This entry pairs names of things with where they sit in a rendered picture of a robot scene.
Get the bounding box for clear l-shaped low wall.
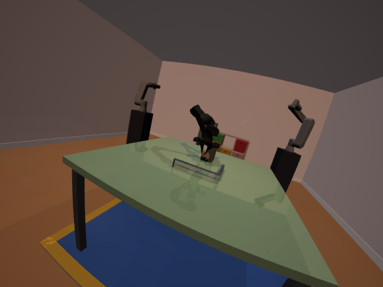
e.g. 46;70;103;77
172;160;221;184

